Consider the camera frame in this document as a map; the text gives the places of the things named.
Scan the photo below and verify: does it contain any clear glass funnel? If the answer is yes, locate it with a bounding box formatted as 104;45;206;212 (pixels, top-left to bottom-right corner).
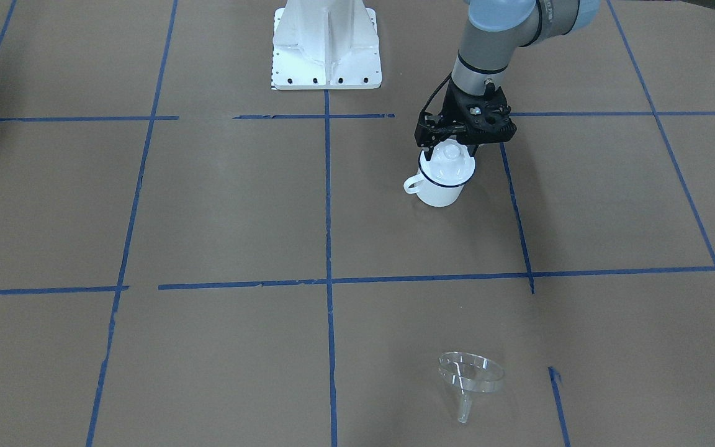
439;351;507;424

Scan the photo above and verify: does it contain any white enamel mug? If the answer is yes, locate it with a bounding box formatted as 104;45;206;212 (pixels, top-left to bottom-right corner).
403;169;468;207

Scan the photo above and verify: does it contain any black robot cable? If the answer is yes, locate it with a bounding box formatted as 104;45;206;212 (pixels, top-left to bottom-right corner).
425;73;454;119

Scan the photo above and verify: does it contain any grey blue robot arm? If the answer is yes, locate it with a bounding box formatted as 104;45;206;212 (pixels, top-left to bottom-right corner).
414;1;600;160

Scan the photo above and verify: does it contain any white mug lid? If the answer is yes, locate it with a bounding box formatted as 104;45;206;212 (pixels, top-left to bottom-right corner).
419;138;476;184

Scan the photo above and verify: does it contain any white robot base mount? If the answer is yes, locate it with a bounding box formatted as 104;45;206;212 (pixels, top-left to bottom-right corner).
271;1;383;91

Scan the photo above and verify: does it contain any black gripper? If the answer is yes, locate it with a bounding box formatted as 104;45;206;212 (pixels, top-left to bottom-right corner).
415;83;517;161

